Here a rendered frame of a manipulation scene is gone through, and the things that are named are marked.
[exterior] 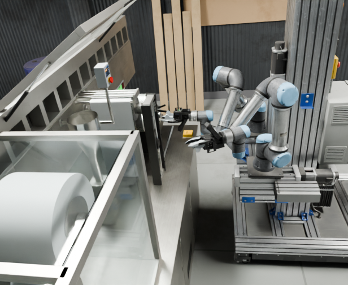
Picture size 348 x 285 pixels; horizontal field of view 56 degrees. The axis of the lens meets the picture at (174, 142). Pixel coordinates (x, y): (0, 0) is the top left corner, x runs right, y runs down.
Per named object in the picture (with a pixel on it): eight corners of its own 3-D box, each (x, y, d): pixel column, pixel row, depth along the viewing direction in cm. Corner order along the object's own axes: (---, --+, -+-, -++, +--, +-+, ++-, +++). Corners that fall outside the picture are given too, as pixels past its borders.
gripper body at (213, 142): (206, 154, 178) (226, 148, 180) (204, 139, 174) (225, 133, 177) (201, 148, 184) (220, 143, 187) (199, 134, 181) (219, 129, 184)
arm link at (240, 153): (238, 148, 199) (238, 132, 193) (247, 158, 190) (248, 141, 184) (226, 151, 197) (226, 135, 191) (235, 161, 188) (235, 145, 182)
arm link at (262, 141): (267, 146, 223) (268, 129, 216) (279, 156, 212) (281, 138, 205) (252, 151, 220) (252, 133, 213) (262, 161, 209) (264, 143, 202)
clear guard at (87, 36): (81, 32, 111) (80, 30, 111) (0, 107, 133) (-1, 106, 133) (147, -13, 198) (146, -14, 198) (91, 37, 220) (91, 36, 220)
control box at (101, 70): (111, 87, 153) (107, 67, 148) (98, 88, 154) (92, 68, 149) (115, 82, 159) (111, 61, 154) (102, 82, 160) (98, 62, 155)
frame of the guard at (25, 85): (94, 44, 108) (78, 26, 106) (2, 125, 132) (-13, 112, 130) (157, -9, 203) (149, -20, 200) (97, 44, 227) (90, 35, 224)
